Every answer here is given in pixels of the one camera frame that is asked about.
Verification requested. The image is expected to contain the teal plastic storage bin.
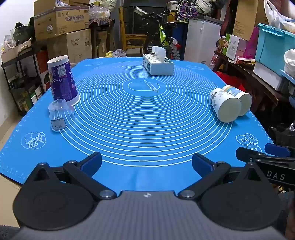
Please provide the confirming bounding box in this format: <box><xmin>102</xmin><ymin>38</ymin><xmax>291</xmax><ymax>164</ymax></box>
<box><xmin>254</xmin><ymin>23</ymin><xmax>295</xmax><ymax>73</ymax></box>

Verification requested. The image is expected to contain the white floral paper cup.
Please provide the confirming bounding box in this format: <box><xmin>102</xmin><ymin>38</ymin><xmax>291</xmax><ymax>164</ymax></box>
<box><xmin>209</xmin><ymin>88</ymin><xmax>242</xmax><ymax>123</ymax></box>

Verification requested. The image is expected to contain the large printed cardboard box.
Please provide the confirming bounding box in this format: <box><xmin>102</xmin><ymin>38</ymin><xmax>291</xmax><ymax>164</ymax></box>
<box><xmin>34</xmin><ymin>0</ymin><xmax>90</xmax><ymax>42</ymax></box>

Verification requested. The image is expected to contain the white patterned tissue box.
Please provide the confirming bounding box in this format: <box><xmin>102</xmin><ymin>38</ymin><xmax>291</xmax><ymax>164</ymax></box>
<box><xmin>142</xmin><ymin>46</ymin><xmax>175</xmax><ymax>76</ymax></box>

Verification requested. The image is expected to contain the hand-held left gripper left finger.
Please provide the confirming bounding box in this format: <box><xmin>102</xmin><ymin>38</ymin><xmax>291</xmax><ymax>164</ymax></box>
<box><xmin>23</xmin><ymin>152</ymin><xmax>117</xmax><ymax>200</ymax></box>

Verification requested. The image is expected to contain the white flat box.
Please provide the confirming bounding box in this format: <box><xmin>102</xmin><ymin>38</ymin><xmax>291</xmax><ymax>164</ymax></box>
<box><xmin>253</xmin><ymin>62</ymin><xmax>286</xmax><ymax>92</ymax></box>

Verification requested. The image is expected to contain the black bag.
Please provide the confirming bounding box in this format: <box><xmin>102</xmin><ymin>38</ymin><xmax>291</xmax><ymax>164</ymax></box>
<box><xmin>12</xmin><ymin>22</ymin><xmax>35</xmax><ymax>45</ymax></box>

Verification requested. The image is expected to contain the green and white carton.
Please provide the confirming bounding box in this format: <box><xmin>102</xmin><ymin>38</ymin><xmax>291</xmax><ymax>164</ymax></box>
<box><xmin>225</xmin><ymin>33</ymin><xmax>247</xmax><ymax>61</ymax></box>

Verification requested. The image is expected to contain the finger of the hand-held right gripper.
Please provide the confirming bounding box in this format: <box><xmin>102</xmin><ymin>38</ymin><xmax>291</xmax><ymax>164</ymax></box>
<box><xmin>264</xmin><ymin>143</ymin><xmax>292</xmax><ymax>158</ymax></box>
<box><xmin>235</xmin><ymin>147</ymin><xmax>295</xmax><ymax>167</ymax></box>

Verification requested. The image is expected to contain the white chest freezer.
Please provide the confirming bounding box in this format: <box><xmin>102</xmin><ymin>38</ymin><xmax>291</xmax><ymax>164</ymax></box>
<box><xmin>183</xmin><ymin>16</ymin><xmax>223</xmax><ymax>67</ymax></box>

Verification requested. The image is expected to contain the bicycle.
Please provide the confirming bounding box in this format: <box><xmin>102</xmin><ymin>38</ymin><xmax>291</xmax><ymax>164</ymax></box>
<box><xmin>133</xmin><ymin>6</ymin><xmax>185</xmax><ymax>61</ymax></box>

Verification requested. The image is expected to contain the bag of clear plastic bottles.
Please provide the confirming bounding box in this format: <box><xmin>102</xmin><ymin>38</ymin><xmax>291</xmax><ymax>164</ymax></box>
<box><xmin>88</xmin><ymin>3</ymin><xmax>111</xmax><ymax>21</ymax></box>

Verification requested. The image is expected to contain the purple paper cup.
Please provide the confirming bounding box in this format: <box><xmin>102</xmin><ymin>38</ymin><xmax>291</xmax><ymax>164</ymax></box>
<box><xmin>47</xmin><ymin>55</ymin><xmax>81</xmax><ymax>107</ymax></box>

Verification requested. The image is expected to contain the white paper cup teal band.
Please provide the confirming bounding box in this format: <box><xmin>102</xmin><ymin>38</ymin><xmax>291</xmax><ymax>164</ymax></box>
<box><xmin>222</xmin><ymin>85</ymin><xmax>253</xmax><ymax>117</ymax></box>

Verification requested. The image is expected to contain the pink gift bag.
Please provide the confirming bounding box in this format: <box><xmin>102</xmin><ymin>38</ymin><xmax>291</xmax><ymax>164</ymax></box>
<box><xmin>243</xmin><ymin>26</ymin><xmax>260</xmax><ymax>59</ymax></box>

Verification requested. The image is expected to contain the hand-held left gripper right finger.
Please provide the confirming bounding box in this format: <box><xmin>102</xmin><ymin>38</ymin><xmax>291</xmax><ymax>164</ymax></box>
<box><xmin>177</xmin><ymin>152</ymin><xmax>272</xmax><ymax>200</ymax></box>

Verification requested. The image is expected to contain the tall cardboard box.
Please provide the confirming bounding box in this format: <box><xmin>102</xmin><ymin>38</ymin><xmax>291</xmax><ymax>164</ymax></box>
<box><xmin>232</xmin><ymin>0</ymin><xmax>270</xmax><ymax>42</ymax></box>

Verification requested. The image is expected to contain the white plastic bag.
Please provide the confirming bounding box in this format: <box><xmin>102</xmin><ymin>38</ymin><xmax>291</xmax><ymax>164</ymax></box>
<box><xmin>264</xmin><ymin>0</ymin><xmax>295</xmax><ymax>30</ymax></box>

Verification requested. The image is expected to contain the clear plastic cup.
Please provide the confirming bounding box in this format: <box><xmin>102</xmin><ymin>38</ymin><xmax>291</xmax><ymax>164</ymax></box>
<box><xmin>48</xmin><ymin>98</ymin><xmax>77</xmax><ymax>133</ymax></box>

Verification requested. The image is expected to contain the wooden chair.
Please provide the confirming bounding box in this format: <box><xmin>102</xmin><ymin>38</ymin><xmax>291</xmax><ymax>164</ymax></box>
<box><xmin>119</xmin><ymin>6</ymin><xmax>148</xmax><ymax>57</ymax></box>

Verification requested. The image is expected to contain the dark wooden side table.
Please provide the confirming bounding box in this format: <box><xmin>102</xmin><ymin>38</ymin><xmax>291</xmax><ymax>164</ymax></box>
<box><xmin>212</xmin><ymin>50</ymin><xmax>291</xmax><ymax>131</ymax></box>

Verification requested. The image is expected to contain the black metal shelf rack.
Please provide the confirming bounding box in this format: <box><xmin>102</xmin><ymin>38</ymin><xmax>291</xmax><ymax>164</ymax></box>
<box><xmin>1</xmin><ymin>45</ymin><xmax>48</xmax><ymax>116</ymax></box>

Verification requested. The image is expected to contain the plain brown cardboard box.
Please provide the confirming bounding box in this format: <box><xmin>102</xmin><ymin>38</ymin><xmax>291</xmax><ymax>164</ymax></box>
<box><xmin>47</xmin><ymin>29</ymin><xmax>93</xmax><ymax>64</ymax></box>

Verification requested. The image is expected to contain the open cardboard box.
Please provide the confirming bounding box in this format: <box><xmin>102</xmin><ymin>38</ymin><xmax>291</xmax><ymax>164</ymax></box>
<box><xmin>1</xmin><ymin>40</ymin><xmax>32</xmax><ymax>63</ymax></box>

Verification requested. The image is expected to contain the blue silicone baking mat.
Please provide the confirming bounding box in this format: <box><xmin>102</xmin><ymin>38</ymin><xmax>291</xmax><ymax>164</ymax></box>
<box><xmin>0</xmin><ymin>57</ymin><xmax>275</xmax><ymax>185</ymax></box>

